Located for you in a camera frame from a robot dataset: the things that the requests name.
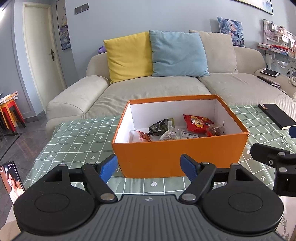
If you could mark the green checked tablecloth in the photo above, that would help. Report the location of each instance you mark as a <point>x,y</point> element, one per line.
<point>81,139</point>

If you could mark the white wooden rack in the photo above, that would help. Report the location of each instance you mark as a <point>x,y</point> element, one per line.
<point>279,32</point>

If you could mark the small clear candy packet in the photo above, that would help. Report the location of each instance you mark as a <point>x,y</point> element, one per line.
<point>215,130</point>

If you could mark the light blue pillow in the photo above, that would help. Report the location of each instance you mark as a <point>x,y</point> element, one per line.
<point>178,54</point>

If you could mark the beige pillow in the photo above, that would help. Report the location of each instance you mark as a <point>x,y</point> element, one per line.
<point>219,53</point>

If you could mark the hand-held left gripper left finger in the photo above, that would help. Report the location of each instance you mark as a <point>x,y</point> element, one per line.
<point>108,168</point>

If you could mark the black remote control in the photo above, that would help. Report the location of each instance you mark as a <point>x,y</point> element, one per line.
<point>268,81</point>

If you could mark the orange cardboard box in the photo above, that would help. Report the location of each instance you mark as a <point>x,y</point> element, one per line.
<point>175,157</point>

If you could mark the black notebook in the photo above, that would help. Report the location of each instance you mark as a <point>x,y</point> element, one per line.
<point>277,115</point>

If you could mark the printed figure pillow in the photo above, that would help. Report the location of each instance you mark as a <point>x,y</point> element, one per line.
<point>231,31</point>

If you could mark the smartphone with lit screen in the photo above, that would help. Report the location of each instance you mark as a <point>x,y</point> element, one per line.
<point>12,183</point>

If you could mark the pile of papers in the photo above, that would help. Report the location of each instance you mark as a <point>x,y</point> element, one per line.
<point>8,97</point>

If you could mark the dark green snack packet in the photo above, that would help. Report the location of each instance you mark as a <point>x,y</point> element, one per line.
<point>159,127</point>

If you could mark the yellow plastic stool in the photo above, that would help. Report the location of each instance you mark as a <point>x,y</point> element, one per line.
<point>3,109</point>

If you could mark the clear packet of white balls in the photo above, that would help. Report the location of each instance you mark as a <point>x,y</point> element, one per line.
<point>189,134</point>

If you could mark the wall poster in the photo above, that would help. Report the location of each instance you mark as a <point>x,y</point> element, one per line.
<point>63,30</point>

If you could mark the cream door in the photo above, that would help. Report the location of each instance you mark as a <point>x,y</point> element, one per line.
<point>39,46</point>

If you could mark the small purple object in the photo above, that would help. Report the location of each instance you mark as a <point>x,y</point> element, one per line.
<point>102,49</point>

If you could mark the clear packet of brown meat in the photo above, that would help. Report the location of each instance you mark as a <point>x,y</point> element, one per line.
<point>144,136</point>

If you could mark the pile of books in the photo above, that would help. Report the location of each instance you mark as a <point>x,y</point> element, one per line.
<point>275,48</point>

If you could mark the beige fabric sofa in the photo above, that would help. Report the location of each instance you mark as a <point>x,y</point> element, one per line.
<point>150,92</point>

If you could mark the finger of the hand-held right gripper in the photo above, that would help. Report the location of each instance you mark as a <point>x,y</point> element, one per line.
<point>292,132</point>
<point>266,154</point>

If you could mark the red snack packet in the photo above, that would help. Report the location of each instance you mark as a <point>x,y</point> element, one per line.
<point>196,122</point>

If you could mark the framed wall picture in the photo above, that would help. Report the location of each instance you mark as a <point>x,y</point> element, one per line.
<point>256,5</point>

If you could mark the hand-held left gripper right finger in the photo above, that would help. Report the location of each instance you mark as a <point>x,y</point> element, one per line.
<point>188,166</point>

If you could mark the white smartphone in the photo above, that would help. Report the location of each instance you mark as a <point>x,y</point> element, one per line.
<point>270,72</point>

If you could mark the yellow pillow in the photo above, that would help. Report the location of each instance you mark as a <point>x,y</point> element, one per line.
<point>129,58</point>

